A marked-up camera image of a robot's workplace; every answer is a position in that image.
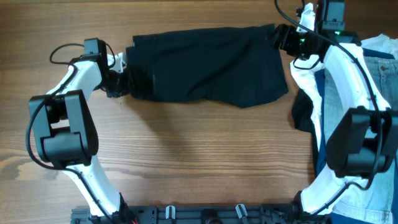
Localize black shorts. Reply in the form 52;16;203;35
126;24;289;108

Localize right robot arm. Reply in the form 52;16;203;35
271;1;397;223

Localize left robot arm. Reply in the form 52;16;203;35
25;38;139;223

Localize white t-shirt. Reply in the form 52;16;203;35
289;33;398;224

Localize black garment under pile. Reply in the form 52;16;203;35
292;88;319;173

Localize dark blue garment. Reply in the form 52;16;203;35
315;49;397;223

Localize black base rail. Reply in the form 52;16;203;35
70;203;304;224

